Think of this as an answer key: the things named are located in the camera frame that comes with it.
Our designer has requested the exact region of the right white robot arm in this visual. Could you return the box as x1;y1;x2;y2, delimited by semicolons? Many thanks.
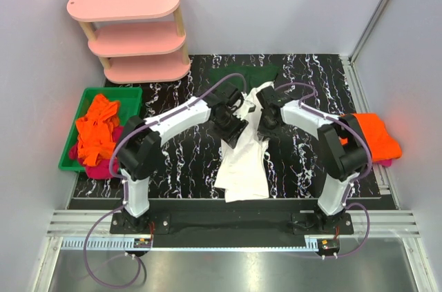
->
256;86;372;217

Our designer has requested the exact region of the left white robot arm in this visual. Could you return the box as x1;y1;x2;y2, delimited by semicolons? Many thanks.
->
113;84;248;219

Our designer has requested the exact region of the pink three-tier wooden shelf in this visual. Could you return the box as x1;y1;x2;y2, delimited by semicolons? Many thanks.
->
66;0;191;84

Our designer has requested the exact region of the orange t-shirt in bin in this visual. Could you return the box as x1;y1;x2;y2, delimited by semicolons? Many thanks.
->
75;93;120;166

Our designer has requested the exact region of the green plastic bin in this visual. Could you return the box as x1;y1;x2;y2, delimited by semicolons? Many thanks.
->
57;86;143;172

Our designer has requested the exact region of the magenta folded t-shirt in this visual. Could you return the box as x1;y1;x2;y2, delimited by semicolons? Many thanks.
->
378;159;394;167

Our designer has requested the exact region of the orange folded t-shirt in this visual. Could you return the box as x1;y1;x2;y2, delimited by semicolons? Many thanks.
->
352;113;402;164

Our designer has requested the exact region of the magenta t-shirt in bin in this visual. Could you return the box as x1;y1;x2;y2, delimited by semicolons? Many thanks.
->
68;126;123;179

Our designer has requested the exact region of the aluminium corner frame post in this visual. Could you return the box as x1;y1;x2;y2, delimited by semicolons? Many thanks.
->
348;0;392;64

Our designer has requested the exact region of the white and green t-shirt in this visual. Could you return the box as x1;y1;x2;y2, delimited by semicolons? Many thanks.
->
209;65;279;203

